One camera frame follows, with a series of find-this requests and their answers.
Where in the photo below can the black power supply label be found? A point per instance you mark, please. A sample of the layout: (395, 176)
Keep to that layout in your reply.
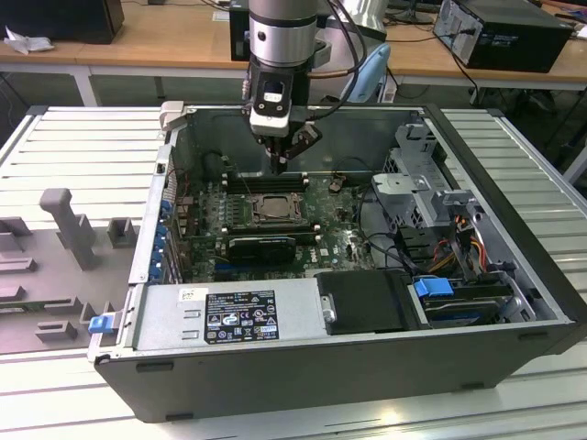
(240, 316)

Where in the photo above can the black plastic shroud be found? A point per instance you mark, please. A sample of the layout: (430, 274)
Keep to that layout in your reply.
(367, 302)

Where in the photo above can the metal drive cage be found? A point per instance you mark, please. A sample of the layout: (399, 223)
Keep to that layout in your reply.
(413, 192)

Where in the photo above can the grey parts rack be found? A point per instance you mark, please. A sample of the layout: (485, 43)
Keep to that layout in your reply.
(55, 284)

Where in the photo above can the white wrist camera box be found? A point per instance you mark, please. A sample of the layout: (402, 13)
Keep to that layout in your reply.
(270, 121)

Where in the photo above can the black desktop PC tower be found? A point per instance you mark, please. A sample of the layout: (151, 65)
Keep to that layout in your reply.
(518, 41)

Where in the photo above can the blue disk carrier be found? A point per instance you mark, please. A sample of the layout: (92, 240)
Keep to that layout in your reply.
(433, 291)

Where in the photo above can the large black box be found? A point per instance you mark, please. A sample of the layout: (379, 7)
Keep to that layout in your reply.
(59, 18)

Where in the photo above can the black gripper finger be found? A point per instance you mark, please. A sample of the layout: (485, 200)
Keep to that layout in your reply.
(277, 160)
(305, 139)

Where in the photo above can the black round capacitor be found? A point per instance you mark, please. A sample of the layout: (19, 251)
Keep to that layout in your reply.
(213, 166)

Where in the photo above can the wooden desk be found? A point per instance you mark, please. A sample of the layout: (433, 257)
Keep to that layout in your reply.
(174, 41)
(422, 50)

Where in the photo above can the grey power supply unit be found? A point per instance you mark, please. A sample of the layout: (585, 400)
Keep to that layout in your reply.
(160, 316)

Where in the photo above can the pale blue teach pendant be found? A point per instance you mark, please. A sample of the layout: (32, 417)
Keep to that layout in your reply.
(376, 69)

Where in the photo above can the black RAM slot bank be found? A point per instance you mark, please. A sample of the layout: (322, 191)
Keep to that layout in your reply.
(270, 227)
(257, 185)

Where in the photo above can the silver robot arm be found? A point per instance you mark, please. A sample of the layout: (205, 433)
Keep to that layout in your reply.
(282, 41)

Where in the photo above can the white power strip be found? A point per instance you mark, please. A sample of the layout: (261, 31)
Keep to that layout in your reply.
(389, 89)

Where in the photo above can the black open PC case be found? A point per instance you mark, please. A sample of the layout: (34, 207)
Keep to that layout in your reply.
(275, 380)

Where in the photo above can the green RAM stick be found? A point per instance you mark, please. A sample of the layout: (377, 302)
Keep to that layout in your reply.
(11, 308)

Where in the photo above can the green motherboard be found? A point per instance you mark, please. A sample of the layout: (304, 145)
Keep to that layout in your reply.
(335, 238)

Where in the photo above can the blue expansion slot retainer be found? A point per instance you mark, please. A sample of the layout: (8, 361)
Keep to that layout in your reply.
(161, 238)

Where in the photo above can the blue power supply latch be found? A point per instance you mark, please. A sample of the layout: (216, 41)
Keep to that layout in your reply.
(100, 324)

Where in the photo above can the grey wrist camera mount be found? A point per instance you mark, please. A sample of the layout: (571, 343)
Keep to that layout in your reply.
(323, 52)

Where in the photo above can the round battery holder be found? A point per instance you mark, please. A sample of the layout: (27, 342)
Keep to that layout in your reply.
(335, 184)

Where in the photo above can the crumpled white paper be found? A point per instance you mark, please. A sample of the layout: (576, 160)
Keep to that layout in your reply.
(27, 42)

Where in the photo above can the small black computer box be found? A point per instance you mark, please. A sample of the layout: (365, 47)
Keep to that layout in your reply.
(239, 36)

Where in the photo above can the square silver CPU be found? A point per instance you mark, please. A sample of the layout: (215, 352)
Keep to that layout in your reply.
(278, 206)

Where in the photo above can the black graphics card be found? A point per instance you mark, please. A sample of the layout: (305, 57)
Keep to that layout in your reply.
(261, 251)

